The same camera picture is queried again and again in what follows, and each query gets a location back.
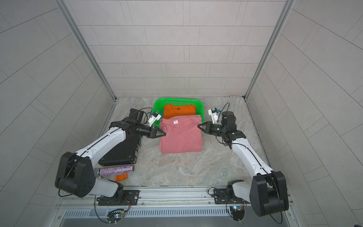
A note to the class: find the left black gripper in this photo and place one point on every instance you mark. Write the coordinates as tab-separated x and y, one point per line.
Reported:
152	132

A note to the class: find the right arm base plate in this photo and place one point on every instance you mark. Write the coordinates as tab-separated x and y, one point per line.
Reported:
221	197

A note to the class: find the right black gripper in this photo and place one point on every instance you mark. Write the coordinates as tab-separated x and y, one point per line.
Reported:
211	128

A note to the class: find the orange t-shirt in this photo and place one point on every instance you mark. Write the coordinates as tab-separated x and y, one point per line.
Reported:
171	111

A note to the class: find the green plastic perforated basket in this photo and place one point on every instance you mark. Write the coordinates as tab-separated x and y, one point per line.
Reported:
160	103

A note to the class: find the glittery purple microphone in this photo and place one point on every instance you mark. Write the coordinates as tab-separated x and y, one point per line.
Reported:
113	170

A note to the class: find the small orange object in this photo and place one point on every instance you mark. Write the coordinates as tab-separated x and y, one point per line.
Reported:
121	177

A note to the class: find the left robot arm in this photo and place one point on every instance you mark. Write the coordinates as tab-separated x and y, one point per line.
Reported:
76	172

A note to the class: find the black hard case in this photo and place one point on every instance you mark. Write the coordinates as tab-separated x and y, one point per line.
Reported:
124	153

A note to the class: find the left green circuit board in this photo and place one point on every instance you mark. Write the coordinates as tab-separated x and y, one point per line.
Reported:
115	215

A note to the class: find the right green circuit board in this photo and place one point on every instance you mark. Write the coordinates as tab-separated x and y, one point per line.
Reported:
237	213

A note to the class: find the pink t-shirt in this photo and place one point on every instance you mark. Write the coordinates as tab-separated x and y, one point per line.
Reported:
182	135

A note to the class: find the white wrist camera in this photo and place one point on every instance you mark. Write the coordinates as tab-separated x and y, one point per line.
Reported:
155	116
214	113

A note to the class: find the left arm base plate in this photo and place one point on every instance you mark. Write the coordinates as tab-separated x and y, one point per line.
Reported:
124	198

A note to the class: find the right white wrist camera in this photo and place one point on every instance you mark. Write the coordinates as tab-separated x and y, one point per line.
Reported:
214	113

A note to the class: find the green circuit board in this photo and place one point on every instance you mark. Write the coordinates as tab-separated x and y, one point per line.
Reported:
237	213
115	215

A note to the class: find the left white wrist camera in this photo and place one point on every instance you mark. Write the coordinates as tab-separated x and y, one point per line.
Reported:
155	116

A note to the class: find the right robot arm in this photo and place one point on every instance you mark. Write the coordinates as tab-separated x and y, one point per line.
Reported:
267	193

